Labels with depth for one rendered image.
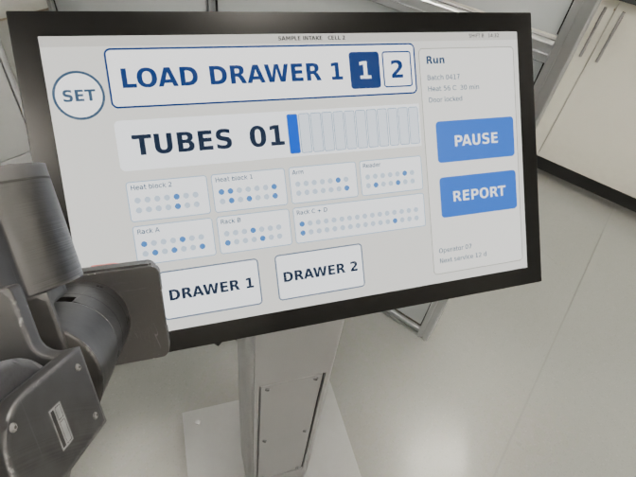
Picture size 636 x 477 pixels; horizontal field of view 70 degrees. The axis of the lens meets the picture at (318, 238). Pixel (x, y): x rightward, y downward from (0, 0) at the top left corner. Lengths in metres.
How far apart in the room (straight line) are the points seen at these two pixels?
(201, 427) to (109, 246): 1.04
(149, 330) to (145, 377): 1.23
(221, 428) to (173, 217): 1.04
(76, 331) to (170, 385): 1.31
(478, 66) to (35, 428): 0.51
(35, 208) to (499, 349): 1.67
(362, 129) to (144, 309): 0.28
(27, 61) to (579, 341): 1.86
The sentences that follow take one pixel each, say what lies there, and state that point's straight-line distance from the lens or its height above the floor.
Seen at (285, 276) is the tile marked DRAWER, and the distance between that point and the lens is 0.46.
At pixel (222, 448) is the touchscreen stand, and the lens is 1.41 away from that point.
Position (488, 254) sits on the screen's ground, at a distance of 0.56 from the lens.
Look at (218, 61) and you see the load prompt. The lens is 0.46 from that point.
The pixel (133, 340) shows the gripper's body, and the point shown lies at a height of 1.08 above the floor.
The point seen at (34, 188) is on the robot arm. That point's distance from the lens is 0.24.
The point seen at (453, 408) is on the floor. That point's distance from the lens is 1.61.
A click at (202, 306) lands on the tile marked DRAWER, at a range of 0.46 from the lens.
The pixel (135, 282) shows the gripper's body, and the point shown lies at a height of 1.11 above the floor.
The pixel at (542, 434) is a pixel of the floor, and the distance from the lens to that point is 1.70.
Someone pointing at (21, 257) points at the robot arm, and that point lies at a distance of 0.23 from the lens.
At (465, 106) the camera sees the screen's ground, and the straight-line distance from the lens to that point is 0.54.
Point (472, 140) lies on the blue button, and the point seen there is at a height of 1.10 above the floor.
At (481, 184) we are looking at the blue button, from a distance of 0.55.
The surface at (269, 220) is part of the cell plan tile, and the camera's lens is 0.45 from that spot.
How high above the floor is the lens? 1.36
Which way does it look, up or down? 45 degrees down
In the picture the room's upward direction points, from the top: 9 degrees clockwise
